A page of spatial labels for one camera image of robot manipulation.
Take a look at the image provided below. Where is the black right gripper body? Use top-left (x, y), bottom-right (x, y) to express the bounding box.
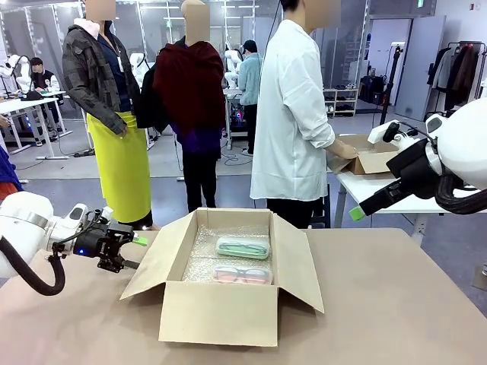
top-left (385, 138), bottom-right (443, 199)

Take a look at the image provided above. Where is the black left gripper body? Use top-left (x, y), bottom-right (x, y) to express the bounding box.
top-left (74, 221), bottom-right (135, 274)

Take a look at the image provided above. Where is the small cardboard box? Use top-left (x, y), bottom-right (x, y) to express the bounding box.
top-left (327, 133), bottom-right (401, 177)

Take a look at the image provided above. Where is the mint green glasses case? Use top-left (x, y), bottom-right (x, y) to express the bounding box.
top-left (215, 236), bottom-right (272, 262)

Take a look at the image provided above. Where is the pink glasses case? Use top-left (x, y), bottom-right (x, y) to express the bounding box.
top-left (212, 264), bottom-right (275, 286)

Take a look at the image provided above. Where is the person's right forearm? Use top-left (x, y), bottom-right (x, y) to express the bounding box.
top-left (307, 123), bottom-right (342, 154)

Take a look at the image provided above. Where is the person's right hand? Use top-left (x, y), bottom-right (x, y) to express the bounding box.
top-left (333, 137), bottom-right (360, 160)

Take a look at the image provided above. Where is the white side table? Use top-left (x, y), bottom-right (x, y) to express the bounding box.
top-left (332, 132), bottom-right (487, 249)

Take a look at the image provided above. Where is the black step stool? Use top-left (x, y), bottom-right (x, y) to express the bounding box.
top-left (309, 183), bottom-right (332, 230)

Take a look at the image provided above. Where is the clear bubble wrap sheet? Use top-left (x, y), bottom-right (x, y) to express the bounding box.
top-left (181, 224), bottom-right (276, 287)

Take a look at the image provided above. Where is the mannequin with yellow apron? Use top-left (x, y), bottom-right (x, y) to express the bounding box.
top-left (61, 0), bottom-right (154, 232)

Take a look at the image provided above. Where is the black suitcase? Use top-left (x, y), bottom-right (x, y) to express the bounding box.
top-left (358, 75), bottom-right (390, 104)

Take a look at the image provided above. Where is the black tripod stand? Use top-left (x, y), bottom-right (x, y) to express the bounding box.
top-left (379, 43), bottom-right (405, 127)

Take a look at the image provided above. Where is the white shoe shelf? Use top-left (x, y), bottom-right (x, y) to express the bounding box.
top-left (323, 87), bottom-right (359, 118)

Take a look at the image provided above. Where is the large open cardboard box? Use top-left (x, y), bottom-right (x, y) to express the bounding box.
top-left (119, 207), bottom-right (326, 348)

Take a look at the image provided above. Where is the clothes rack with coats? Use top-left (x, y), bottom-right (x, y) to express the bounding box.
top-left (426, 40), bottom-right (487, 112)

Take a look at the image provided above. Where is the person in white coat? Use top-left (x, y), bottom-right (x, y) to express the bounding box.
top-left (249, 0), bottom-right (342, 230)

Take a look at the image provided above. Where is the grey flat box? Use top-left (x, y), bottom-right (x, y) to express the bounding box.
top-left (470, 262), bottom-right (487, 293)

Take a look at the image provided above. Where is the mannequin with red shawl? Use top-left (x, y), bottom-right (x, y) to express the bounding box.
top-left (135, 0), bottom-right (227, 214)

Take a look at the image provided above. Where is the white background workbench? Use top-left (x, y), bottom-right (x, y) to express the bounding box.
top-left (223, 47), bottom-right (254, 152)

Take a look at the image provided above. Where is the white background desk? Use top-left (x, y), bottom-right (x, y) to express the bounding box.
top-left (0, 90), bottom-right (73, 160)

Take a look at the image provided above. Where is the person in light blue jacket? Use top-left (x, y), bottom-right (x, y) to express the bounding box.
top-left (237, 39), bottom-right (264, 157)

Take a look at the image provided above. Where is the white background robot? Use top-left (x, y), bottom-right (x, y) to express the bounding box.
top-left (129, 52), bottom-right (148, 87)
top-left (0, 54), bottom-right (32, 94)

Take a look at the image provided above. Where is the seated person in black jacket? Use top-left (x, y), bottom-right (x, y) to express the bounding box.
top-left (29, 56), bottom-right (62, 94)

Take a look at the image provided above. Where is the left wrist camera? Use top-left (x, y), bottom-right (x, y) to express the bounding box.
top-left (62, 202), bottom-right (115, 230)

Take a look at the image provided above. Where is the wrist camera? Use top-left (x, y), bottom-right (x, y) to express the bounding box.
top-left (366, 119), bottom-right (419, 145)
top-left (62, 202), bottom-right (115, 230)

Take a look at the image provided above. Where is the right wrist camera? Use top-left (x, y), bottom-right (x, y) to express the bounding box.
top-left (366, 119), bottom-right (419, 145)

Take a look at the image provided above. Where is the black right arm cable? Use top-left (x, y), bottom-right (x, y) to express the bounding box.
top-left (432, 171), bottom-right (487, 216)

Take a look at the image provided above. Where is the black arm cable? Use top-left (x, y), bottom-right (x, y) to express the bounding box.
top-left (432, 171), bottom-right (487, 216)
top-left (0, 216), bottom-right (100, 297)

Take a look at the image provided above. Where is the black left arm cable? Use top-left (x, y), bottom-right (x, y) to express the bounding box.
top-left (0, 216), bottom-right (100, 297)

